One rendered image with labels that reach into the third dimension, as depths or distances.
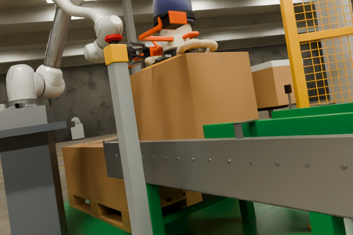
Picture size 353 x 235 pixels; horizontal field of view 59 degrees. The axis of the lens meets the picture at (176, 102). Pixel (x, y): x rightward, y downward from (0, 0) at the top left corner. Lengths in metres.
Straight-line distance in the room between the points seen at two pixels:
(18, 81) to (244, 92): 1.27
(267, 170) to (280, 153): 0.07
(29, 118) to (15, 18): 7.49
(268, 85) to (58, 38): 1.78
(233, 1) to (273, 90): 7.43
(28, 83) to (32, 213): 0.73
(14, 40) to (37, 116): 9.67
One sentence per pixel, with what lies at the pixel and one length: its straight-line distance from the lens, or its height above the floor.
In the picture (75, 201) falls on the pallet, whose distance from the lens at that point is 3.01.
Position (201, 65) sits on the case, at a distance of 1.39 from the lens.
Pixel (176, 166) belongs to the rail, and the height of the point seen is 0.50.
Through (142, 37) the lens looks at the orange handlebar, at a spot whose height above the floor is 1.08.
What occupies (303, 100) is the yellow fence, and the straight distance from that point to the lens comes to 1.72.
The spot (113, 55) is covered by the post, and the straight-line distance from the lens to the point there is 1.21.
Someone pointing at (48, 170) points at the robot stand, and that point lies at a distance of 1.92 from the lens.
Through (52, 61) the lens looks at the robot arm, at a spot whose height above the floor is 1.14.
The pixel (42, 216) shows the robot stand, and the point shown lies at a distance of 1.98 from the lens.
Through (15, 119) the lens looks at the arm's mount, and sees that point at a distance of 1.91.
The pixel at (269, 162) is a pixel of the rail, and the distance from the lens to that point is 0.93.
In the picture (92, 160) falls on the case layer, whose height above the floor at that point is 0.44.
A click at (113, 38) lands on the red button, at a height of 1.02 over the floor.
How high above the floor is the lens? 0.71
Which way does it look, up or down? 1 degrees up
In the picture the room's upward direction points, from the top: 9 degrees counter-clockwise
